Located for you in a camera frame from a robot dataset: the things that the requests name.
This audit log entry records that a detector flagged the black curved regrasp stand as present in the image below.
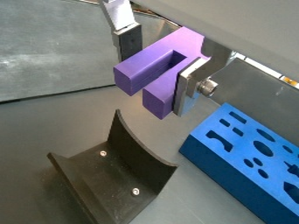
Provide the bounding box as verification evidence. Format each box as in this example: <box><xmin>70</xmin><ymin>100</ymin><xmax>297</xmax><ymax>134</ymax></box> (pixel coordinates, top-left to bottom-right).
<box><xmin>48</xmin><ymin>111</ymin><xmax>177</xmax><ymax>224</ymax></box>

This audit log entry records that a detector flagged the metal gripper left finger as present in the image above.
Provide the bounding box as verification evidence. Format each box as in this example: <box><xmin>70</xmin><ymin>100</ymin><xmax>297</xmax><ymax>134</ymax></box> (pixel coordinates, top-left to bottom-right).
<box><xmin>98</xmin><ymin>0</ymin><xmax>142</xmax><ymax>61</ymax></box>

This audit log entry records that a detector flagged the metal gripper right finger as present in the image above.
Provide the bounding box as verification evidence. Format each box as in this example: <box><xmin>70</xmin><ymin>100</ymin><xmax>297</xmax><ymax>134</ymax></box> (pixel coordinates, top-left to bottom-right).
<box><xmin>172</xmin><ymin>38</ymin><xmax>233</xmax><ymax>116</ymax></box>

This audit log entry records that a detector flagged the purple double-square block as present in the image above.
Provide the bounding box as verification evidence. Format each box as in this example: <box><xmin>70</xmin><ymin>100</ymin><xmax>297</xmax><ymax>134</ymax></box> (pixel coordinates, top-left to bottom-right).
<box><xmin>113</xmin><ymin>27</ymin><xmax>208</xmax><ymax>119</ymax></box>

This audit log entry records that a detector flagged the blue shape board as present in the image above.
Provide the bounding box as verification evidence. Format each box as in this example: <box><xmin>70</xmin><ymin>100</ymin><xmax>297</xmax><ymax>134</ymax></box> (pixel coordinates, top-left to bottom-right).
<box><xmin>180</xmin><ymin>103</ymin><xmax>299</xmax><ymax>224</ymax></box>

